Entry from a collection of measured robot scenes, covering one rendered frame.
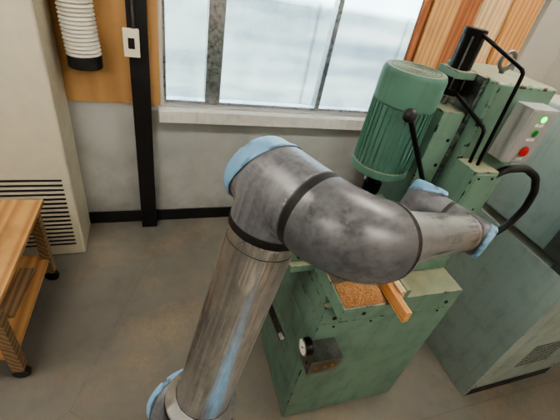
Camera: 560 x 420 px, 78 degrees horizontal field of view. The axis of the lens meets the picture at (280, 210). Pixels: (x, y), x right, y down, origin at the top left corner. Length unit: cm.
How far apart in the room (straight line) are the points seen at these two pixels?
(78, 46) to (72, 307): 131
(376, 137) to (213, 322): 69
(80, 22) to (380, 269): 175
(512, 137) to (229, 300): 91
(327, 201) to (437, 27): 219
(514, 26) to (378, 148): 201
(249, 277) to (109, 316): 166
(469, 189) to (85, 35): 170
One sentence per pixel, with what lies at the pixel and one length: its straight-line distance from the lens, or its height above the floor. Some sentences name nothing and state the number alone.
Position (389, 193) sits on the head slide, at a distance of 126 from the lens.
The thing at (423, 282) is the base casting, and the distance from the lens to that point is 144.
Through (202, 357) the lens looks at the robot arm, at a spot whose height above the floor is 111.
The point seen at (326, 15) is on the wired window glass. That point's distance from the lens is 238.
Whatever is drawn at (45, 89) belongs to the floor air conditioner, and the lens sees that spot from 195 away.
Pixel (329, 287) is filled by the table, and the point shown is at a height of 88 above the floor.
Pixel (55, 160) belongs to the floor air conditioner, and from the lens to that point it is 211.
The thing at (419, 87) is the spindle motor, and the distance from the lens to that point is 99.
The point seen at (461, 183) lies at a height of 125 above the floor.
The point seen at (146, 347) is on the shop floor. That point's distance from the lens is 200.
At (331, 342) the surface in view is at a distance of 134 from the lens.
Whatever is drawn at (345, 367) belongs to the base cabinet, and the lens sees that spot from 162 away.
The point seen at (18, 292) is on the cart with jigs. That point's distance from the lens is 210.
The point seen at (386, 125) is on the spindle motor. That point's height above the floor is 136.
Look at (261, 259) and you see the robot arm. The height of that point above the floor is 134.
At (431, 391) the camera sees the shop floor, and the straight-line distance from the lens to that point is 221.
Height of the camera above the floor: 169
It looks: 36 degrees down
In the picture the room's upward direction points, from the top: 12 degrees clockwise
